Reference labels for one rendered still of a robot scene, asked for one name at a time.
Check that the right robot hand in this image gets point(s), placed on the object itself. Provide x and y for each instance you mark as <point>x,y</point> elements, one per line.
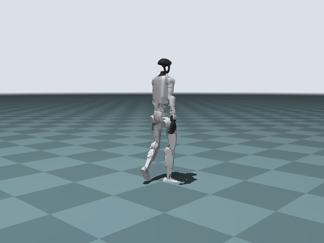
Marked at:
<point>172,125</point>

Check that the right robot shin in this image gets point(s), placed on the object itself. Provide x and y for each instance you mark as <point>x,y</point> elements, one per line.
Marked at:
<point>169,161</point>

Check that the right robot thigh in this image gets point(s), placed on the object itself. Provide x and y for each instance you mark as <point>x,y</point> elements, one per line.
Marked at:
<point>172,138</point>

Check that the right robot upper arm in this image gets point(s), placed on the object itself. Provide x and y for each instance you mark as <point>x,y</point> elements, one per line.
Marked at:
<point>170,87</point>

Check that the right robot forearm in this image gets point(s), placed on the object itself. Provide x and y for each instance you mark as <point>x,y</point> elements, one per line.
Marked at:
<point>172,107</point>

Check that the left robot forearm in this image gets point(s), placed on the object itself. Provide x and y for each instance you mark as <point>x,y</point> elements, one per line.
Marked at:
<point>155,105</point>

